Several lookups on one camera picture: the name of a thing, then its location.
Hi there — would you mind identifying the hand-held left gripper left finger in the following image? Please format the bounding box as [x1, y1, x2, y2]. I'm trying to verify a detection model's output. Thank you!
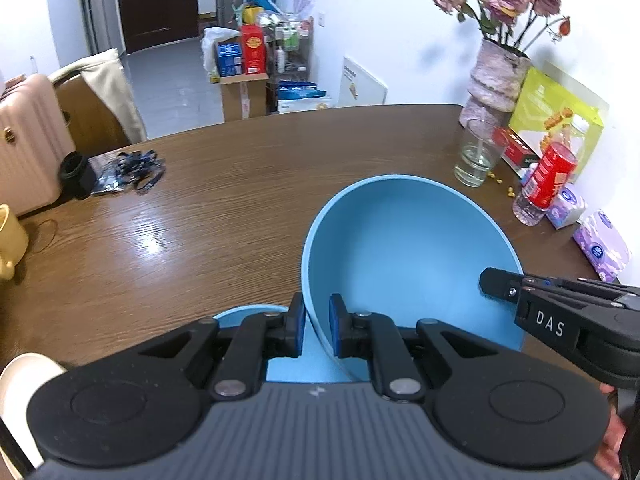
[135, 292, 307, 402]

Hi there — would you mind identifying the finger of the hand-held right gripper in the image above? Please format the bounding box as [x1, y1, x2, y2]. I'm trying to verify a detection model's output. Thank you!
[479, 267, 640, 311]

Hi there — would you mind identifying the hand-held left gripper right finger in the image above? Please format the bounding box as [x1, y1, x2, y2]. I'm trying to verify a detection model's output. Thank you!
[328, 293, 501, 403]

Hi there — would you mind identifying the blue bowl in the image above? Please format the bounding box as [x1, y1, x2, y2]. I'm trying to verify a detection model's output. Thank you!
[212, 304, 351, 383]
[301, 175, 526, 383]

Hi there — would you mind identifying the small white plate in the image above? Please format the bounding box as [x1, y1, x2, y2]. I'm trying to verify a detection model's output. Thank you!
[0, 352, 68, 468]

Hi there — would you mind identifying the person's right hand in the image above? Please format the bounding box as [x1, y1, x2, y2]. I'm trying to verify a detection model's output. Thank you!
[597, 382, 630, 480]

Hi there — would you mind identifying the large purple tissue pack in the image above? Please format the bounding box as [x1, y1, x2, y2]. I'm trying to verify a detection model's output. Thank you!
[572, 208, 632, 284]

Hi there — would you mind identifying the small purple tissue pack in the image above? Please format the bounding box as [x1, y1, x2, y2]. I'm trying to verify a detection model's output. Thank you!
[546, 185, 589, 231]

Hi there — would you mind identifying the red label plastic bottle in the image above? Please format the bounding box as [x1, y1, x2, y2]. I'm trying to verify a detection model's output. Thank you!
[512, 115, 591, 226]

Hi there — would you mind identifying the clear drinking glass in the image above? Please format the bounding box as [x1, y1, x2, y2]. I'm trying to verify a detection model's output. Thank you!
[453, 119, 509, 189]

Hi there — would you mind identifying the small red box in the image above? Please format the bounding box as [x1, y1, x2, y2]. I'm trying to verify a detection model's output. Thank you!
[492, 126, 541, 171]

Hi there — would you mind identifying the green yellow gift box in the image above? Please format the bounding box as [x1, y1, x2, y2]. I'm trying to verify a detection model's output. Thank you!
[507, 66, 610, 184]

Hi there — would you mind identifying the pink textured vase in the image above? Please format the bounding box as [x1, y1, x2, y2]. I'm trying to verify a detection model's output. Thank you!
[459, 37, 532, 129]

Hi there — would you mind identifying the cardboard box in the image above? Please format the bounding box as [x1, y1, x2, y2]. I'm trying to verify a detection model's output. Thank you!
[219, 72, 271, 122]

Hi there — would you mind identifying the blue printed bag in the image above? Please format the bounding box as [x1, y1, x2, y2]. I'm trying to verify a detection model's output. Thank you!
[276, 80, 326, 101]

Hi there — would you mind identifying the white board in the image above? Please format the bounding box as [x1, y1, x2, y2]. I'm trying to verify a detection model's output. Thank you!
[338, 56, 389, 109]

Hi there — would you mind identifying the clear plastic packet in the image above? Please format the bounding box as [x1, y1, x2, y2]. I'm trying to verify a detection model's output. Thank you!
[90, 154, 126, 196]

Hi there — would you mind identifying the black cylinder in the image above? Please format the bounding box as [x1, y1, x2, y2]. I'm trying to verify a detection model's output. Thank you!
[59, 151, 99, 200]

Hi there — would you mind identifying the blue box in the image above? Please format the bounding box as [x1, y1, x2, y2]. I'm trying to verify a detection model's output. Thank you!
[215, 41, 245, 79]

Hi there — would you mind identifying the brown wooden chair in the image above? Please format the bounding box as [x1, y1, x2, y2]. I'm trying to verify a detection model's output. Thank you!
[54, 72, 134, 159]

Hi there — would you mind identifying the white plastic bag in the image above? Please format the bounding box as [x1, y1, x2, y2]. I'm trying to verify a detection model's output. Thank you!
[201, 27, 241, 74]

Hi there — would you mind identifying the yellow mug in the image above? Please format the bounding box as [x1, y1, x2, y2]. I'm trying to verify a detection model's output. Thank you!
[0, 204, 30, 281]

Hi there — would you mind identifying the wooden chair with beige coat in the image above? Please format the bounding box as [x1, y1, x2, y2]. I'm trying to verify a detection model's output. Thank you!
[47, 49, 149, 144]

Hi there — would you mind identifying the pink suitcase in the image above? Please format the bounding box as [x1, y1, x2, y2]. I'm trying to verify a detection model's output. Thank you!
[0, 72, 77, 219]

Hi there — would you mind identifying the dark brown door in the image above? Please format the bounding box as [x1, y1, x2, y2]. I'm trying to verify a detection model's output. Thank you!
[116, 0, 200, 55]

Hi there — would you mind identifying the blue lanyard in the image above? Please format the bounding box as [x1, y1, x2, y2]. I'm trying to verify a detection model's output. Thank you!
[114, 150, 167, 195]

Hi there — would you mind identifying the wire rack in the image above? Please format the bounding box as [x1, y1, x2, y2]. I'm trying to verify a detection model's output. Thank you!
[267, 17, 311, 114]

